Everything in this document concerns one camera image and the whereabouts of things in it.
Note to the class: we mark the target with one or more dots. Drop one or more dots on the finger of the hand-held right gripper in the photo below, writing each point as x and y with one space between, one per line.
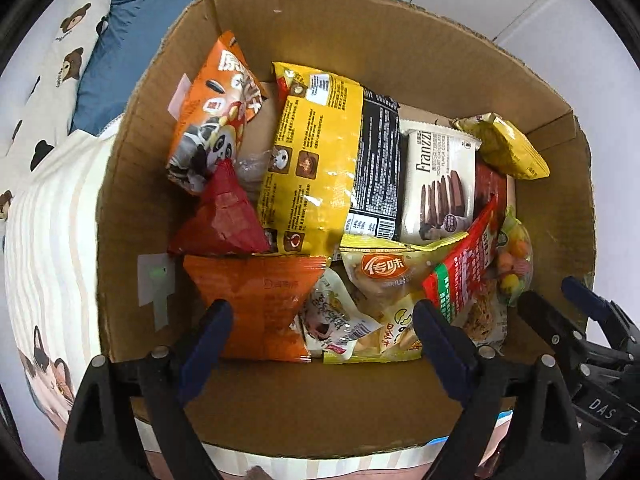
595 305
550 322

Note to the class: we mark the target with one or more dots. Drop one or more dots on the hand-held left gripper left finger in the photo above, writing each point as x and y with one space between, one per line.
205 345

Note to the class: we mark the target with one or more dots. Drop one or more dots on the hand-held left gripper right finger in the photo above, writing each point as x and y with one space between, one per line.
440 340

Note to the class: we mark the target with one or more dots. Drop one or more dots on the plain orange snack packet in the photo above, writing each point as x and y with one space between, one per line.
260 305

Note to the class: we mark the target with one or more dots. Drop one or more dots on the brown snack packet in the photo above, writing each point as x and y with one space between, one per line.
492 182

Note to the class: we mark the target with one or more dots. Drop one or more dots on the orange panda snack packet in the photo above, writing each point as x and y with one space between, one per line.
220 110

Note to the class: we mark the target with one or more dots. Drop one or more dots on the cardboard box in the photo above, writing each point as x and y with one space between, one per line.
425 45

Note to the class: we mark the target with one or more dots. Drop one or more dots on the colourful candy bag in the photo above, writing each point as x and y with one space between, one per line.
515 260

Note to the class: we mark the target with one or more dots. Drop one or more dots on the red and green snack packet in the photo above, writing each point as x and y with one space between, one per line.
465 265

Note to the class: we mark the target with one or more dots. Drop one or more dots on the white label sticker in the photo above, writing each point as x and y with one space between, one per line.
155 280

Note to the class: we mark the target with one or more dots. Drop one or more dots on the pale yellow bun packet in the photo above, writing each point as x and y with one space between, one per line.
390 270

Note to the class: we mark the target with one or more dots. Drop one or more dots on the small white snack packet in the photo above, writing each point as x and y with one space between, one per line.
330 320

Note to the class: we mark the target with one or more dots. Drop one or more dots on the small yellow snack packet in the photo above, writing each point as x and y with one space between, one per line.
510 150

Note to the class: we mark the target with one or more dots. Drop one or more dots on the white wafer cookie pack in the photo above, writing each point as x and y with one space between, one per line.
435 160

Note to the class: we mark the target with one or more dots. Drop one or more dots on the clear plastic bag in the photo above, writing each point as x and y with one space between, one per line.
250 165

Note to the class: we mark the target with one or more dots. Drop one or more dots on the yellow and black snack bag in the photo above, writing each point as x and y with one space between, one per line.
310 160

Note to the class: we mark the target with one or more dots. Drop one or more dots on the bear print pillow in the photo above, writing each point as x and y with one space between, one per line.
55 75

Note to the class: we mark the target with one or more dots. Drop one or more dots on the blue pillow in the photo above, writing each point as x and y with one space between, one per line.
125 35

